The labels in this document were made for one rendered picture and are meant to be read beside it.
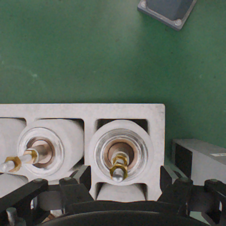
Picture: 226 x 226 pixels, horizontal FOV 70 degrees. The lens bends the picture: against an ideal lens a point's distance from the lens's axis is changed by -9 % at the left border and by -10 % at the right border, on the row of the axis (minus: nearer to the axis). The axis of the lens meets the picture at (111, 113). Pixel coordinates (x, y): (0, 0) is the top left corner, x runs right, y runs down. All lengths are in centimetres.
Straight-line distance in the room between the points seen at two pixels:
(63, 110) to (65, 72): 22
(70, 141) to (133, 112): 12
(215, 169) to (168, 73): 32
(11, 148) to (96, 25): 41
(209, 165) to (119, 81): 33
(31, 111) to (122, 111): 17
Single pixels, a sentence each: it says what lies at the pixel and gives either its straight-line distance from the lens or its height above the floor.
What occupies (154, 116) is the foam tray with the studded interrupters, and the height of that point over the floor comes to 18.
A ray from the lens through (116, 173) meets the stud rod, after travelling 16.
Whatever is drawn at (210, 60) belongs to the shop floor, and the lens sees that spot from 58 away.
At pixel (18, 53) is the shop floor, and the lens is 63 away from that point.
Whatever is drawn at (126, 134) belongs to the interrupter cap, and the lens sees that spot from 24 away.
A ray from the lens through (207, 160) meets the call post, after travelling 31.
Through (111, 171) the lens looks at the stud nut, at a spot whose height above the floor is 33.
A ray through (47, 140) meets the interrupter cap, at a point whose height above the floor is 25.
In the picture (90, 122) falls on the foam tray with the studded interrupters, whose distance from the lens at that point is 32.
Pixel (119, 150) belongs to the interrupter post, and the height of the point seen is 27.
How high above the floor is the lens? 50
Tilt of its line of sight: 86 degrees down
